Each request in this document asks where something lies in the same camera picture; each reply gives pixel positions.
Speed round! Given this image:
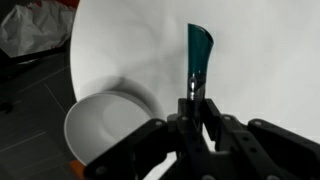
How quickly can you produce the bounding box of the white crumpled plastic bag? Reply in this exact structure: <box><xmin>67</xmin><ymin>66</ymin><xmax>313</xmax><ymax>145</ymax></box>
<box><xmin>0</xmin><ymin>0</ymin><xmax>76</xmax><ymax>57</ymax></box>

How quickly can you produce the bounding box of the grey bowl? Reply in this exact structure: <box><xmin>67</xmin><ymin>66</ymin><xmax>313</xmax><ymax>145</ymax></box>
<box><xmin>64</xmin><ymin>91</ymin><xmax>156</xmax><ymax>165</ymax></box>

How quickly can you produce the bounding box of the green marker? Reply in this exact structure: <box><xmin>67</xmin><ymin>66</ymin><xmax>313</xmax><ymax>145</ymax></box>
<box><xmin>187</xmin><ymin>24</ymin><xmax>214</xmax><ymax>101</ymax></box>

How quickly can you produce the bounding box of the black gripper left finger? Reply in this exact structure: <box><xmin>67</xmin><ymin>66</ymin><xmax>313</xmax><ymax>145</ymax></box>
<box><xmin>84</xmin><ymin>98</ymin><xmax>203</xmax><ymax>180</ymax></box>

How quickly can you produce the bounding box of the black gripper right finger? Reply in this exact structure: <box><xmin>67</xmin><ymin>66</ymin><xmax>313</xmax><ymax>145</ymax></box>
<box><xmin>201</xmin><ymin>99</ymin><xmax>320</xmax><ymax>180</ymax></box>

